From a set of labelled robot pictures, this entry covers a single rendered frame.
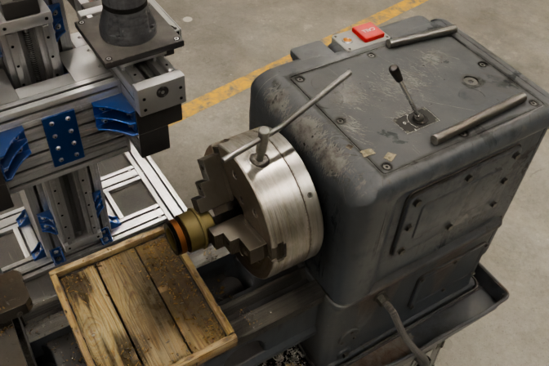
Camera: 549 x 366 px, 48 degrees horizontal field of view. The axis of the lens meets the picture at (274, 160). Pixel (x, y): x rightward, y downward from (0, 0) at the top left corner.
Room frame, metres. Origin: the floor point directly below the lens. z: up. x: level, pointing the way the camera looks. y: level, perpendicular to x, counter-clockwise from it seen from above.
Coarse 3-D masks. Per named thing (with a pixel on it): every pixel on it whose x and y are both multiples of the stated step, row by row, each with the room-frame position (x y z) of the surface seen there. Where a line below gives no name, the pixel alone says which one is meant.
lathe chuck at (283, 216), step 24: (216, 144) 0.96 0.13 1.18; (240, 144) 0.92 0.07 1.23; (240, 168) 0.85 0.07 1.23; (264, 168) 0.85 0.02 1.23; (288, 168) 0.86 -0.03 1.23; (240, 192) 0.84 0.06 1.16; (264, 192) 0.80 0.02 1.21; (288, 192) 0.82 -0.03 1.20; (264, 216) 0.77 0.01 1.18; (288, 216) 0.78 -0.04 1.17; (288, 240) 0.76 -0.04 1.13; (264, 264) 0.76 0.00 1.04; (288, 264) 0.76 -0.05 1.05
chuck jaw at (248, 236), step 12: (240, 216) 0.83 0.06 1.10; (216, 228) 0.79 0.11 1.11; (228, 228) 0.79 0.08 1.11; (240, 228) 0.79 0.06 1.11; (252, 228) 0.79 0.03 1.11; (216, 240) 0.77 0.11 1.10; (228, 240) 0.76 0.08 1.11; (240, 240) 0.76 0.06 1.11; (252, 240) 0.76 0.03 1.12; (264, 240) 0.76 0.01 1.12; (252, 252) 0.73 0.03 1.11; (264, 252) 0.74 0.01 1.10; (276, 252) 0.74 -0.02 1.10
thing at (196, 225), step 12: (180, 216) 0.80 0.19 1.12; (192, 216) 0.80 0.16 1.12; (204, 216) 0.82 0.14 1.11; (168, 228) 0.78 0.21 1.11; (180, 228) 0.78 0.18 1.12; (192, 228) 0.78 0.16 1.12; (204, 228) 0.78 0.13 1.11; (168, 240) 0.79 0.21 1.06; (180, 240) 0.75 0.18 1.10; (192, 240) 0.76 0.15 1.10; (204, 240) 0.77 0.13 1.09; (180, 252) 0.75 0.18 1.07
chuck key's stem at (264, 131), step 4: (260, 128) 0.87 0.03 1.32; (264, 128) 0.87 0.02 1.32; (268, 128) 0.87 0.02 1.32; (260, 132) 0.86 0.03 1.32; (264, 132) 0.86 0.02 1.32; (268, 132) 0.86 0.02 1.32; (260, 136) 0.86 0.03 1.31; (264, 136) 0.86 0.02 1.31; (268, 136) 0.86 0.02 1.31; (264, 140) 0.86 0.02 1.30; (268, 140) 0.86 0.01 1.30; (260, 144) 0.86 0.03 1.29; (264, 144) 0.86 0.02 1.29; (256, 148) 0.87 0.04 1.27; (260, 148) 0.86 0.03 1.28; (264, 148) 0.86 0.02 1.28; (256, 152) 0.87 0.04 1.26; (260, 152) 0.86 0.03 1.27; (264, 152) 0.86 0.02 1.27; (260, 156) 0.86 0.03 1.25; (260, 160) 0.87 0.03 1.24
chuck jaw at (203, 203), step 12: (204, 156) 0.93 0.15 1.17; (216, 156) 0.91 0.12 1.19; (204, 168) 0.89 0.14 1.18; (216, 168) 0.89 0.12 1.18; (204, 180) 0.88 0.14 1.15; (216, 180) 0.88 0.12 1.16; (228, 180) 0.89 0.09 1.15; (204, 192) 0.85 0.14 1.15; (216, 192) 0.86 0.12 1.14; (228, 192) 0.87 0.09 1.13; (204, 204) 0.83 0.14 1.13; (216, 204) 0.84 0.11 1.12
